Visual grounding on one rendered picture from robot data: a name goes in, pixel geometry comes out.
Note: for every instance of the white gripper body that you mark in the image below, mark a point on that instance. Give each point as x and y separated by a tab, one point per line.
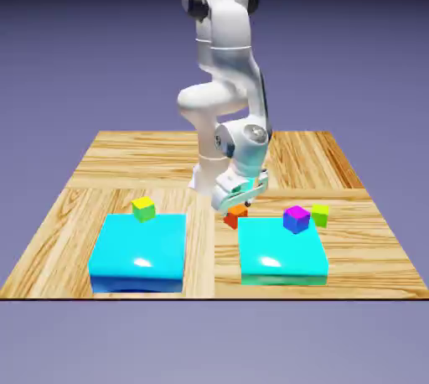
234	194

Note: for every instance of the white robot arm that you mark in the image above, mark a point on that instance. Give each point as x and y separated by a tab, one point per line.
228	55

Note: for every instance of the small orange cube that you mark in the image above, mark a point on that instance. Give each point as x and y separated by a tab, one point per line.
236	214

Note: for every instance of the small purple blue cube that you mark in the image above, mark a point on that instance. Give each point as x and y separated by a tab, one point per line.
296	219

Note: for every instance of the small lime green cube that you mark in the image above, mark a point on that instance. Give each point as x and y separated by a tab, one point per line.
320	214

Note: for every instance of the small yellow green cube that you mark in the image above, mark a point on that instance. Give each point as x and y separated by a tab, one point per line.
143	208

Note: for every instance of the large cyan green box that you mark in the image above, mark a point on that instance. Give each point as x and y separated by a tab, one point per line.
281	253

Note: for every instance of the large cyan blue box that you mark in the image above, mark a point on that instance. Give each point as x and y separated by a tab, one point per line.
139	250

